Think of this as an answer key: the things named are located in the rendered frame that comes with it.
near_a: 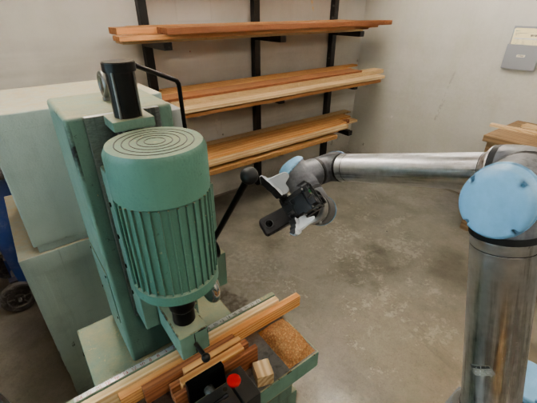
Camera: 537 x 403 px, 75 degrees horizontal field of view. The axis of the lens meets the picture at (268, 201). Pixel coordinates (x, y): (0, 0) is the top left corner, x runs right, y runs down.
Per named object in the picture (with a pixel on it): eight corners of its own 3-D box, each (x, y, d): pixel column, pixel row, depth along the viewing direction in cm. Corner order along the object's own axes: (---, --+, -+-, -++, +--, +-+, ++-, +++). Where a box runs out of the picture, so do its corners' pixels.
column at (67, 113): (132, 364, 101) (59, 119, 66) (110, 316, 117) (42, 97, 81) (201, 326, 113) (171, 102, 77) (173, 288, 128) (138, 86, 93)
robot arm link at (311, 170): (298, 166, 116) (318, 197, 112) (271, 175, 110) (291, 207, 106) (311, 149, 108) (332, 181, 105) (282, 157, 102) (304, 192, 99)
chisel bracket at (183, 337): (184, 365, 80) (179, 341, 76) (161, 326, 90) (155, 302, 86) (212, 349, 84) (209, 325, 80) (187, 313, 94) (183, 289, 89)
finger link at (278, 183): (274, 157, 78) (297, 181, 84) (254, 172, 80) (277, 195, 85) (276, 165, 76) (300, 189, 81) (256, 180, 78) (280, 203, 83)
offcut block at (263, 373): (273, 382, 85) (273, 373, 84) (257, 388, 84) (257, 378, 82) (268, 366, 89) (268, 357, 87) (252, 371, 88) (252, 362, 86)
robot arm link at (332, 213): (302, 205, 111) (319, 232, 109) (289, 202, 100) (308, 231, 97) (327, 189, 109) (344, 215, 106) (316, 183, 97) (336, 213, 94)
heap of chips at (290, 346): (289, 369, 89) (289, 359, 87) (257, 333, 98) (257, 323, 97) (315, 350, 93) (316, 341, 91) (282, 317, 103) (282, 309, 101)
